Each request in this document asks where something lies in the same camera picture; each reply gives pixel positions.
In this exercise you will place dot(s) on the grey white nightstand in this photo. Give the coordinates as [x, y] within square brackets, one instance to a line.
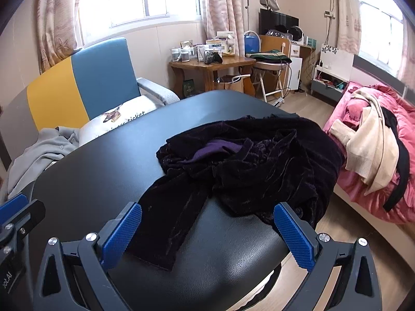
[327, 87]

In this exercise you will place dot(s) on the small black fan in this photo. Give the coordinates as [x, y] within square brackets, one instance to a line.
[295, 34]

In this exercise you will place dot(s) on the folded green blanket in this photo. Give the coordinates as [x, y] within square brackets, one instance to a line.
[267, 56]

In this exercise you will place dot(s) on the beige patterned curtain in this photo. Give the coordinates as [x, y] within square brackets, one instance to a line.
[223, 6]
[348, 13]
[55, 22]

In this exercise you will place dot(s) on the white folding stool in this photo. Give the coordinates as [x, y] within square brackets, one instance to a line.
[259, 81]

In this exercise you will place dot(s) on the white product box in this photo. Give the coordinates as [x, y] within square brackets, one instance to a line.
[225, 42]

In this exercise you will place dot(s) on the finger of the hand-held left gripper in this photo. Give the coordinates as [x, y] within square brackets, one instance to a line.
[13, 205]

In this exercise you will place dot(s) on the white power strip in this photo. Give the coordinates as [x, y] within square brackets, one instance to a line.
[278, 101]

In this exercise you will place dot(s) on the black garment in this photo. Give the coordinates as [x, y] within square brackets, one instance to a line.
[400, 165]

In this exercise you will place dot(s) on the blue white heater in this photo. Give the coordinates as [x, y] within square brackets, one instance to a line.
[251, 43]

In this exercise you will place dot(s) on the black monitor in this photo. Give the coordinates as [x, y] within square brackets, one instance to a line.
[272, 19]

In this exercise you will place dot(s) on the beige sweater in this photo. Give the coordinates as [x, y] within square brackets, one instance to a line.
[373, 145]

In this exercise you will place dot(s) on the white printed pillow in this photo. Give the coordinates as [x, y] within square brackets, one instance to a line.
[129, 116]

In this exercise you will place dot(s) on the grey yellow blue armchair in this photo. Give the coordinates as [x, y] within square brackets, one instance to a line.
[103, 81]

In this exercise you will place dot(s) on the grey white bed frame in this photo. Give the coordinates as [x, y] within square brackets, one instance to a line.
[376, 71]

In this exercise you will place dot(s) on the dark green box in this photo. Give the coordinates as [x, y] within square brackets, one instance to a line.
[189, 88]

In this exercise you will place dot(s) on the black gadget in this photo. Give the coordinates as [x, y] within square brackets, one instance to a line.
[212, 58]

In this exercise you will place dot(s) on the grey garment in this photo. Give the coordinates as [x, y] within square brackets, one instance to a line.
[32, 158]

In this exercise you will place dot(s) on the wooden white desk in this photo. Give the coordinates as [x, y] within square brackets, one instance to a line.
[270, 43]

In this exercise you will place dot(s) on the brown paper bag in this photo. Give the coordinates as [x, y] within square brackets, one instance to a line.
[231, 84]

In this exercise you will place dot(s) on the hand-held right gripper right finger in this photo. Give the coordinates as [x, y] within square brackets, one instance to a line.
[295, 233]

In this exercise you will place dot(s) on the wooden side table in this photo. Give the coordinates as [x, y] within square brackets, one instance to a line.
[227, 62]

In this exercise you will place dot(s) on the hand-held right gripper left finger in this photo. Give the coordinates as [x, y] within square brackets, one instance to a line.
[121, 233]

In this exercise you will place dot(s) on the dark purple velvet garment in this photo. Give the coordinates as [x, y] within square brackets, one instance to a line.
[259, 168]

